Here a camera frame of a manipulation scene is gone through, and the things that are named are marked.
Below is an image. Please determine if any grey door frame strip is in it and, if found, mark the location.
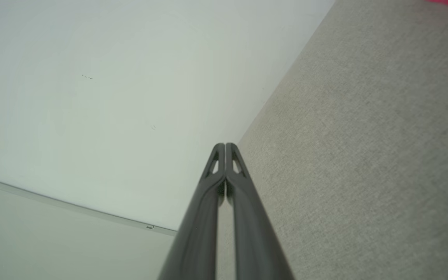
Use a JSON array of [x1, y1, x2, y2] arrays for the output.
[[0, 173, 179, 237]]

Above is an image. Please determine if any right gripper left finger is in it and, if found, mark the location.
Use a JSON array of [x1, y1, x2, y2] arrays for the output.
[[158, 142, 227, 280]]

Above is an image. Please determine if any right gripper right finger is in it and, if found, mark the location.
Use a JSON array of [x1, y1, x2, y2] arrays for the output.
[[226, 142, 295, 280]]

